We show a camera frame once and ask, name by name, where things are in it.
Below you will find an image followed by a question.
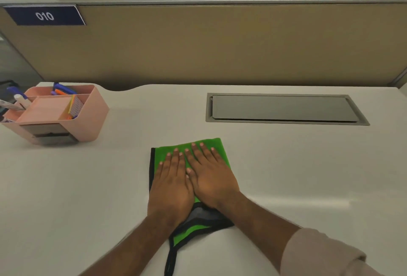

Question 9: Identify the person's left hand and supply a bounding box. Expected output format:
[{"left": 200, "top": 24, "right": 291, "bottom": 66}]
[{"left": 147, "top": 149, "right": 195, "bottom": 226}]

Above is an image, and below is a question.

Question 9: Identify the person's right hand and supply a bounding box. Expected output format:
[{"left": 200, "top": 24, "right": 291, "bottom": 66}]
[{"left": 184, "top": 142, "right": 241, "bottom": 210}]

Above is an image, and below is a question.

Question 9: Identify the green cloth with black trim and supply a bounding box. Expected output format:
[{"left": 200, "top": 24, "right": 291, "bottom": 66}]
[{"left": 149, "top": 138, "right": 236, "bottom": 276}]

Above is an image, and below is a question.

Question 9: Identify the person's right forearm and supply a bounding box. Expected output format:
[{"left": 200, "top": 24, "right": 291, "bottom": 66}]
[{"left": 214, "top": 191, "right": 302, "bottom": 255}]

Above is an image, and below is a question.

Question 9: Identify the person's left forearm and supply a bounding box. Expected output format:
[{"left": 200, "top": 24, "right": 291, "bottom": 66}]
[{"left": 79, "top": 214, "right": 191, "bottom": 276}]

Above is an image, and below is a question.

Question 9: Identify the pink desk organizer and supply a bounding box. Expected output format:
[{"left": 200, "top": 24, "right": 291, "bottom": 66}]
[{"left": 0, "top": 84, "right": 110, "bottom": 146}]

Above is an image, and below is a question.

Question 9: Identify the colourful sticky note pad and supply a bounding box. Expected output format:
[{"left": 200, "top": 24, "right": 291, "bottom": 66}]
[{"left": 67, "top": 94, "right": 84, "bottom": 119}]

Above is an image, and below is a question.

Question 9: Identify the beige desk partition panel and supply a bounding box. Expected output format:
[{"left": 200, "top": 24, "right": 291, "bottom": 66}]
[{"left": 0, "top": 0, "right": 407, "bottom": 91}]

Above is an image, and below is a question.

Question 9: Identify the beige sleeve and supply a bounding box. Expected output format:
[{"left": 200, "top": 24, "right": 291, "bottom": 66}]
[{"left": 280, "top": 227, "right": 387, "bottom": 276}]

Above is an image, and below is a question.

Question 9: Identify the blue sign plate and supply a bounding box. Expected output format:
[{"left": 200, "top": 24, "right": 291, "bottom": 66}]
[{"left": 3, "top": 5, "right": 86, "bottom": 26}]

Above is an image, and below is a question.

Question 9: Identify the grey desk cable lid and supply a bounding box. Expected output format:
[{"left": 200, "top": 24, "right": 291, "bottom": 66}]
[{"left": 205, "top": 93, "right": 371, "bottom": 126}]

